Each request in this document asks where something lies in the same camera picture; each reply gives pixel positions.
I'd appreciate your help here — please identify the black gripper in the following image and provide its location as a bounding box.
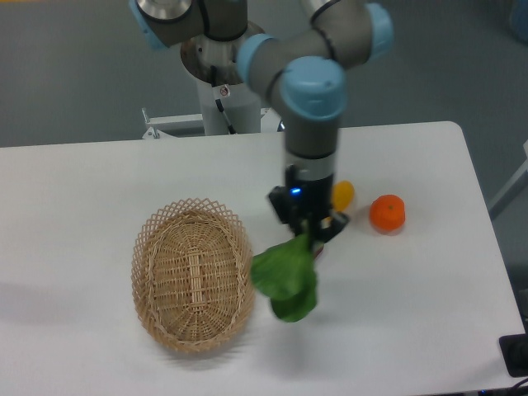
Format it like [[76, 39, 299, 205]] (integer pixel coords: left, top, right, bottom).
[[268, 164, 350, 252]]

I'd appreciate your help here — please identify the green bok choy vegetable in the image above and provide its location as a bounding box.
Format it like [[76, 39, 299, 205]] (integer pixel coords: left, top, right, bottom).
[[250, 232, 318, 323]]

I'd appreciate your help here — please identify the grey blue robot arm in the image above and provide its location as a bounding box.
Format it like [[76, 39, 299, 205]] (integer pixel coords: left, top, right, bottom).
[[129, 1, 394, 250]]

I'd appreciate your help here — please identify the woven wicker basket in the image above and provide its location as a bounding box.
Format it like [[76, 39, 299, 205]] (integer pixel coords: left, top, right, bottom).
[[131, 198, 255, 353]]

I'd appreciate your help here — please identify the purple sweet potato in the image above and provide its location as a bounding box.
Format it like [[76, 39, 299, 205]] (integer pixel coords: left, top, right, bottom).
[[313, 244, 324, 260]]

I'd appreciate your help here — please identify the yellow mango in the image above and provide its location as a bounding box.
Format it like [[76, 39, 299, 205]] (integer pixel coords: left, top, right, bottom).
[[331, 181, 355, 212]]

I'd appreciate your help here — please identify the orange tangerine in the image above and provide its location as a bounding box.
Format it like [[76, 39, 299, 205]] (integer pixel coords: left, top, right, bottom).
[[369, 195, 406, 233]]

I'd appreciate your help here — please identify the black device at table edge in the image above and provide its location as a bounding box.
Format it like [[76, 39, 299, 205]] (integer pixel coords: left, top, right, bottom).
[[499, 333, 527, 378]]

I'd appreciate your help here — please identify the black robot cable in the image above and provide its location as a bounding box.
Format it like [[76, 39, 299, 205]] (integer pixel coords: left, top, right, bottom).
[[210, 65, 238, 135]]

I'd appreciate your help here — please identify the white metal frame leg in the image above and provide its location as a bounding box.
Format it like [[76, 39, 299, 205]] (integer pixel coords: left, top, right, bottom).
[[488, 142, 527, 220]]

